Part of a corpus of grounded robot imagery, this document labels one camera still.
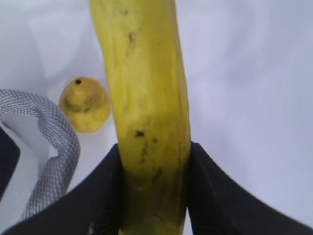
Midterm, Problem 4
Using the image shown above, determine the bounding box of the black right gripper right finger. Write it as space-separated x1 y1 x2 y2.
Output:
187 142 313 235

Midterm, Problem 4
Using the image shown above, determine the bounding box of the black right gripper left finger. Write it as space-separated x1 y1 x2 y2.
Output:
3 144 123 235

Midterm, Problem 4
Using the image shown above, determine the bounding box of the navy blue lunch bag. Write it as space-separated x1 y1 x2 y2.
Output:
0 89 81 221

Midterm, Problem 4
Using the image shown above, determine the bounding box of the yellow pear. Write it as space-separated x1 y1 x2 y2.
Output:
58 76 111 133

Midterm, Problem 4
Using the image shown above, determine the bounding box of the yellow banana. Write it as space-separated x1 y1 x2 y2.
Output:
89 0 191 235

